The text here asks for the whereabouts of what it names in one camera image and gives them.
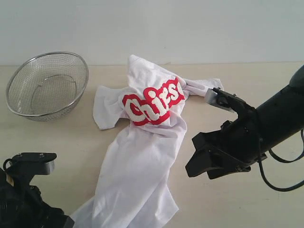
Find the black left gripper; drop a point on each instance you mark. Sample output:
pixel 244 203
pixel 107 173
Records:
pixel 21 206

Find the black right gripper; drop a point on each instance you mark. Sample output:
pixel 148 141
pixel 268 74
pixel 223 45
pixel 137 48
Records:
pixel 232 149

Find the white t-shirt red lettering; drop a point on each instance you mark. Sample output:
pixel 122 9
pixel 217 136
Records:
pixel 132 190

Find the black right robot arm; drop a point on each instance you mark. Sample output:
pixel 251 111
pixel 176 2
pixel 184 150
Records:
pixel 282 115

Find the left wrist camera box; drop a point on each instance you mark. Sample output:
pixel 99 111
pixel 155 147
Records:
pixel 24 166

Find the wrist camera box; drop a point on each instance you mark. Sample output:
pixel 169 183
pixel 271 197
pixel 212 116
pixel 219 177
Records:
pixel 226 101
pixel 24 166

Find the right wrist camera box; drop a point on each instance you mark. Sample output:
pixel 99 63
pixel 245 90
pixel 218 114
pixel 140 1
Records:
pixel 226 101

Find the metal mesh strainer bowl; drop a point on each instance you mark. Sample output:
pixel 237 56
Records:
pixel 48 86

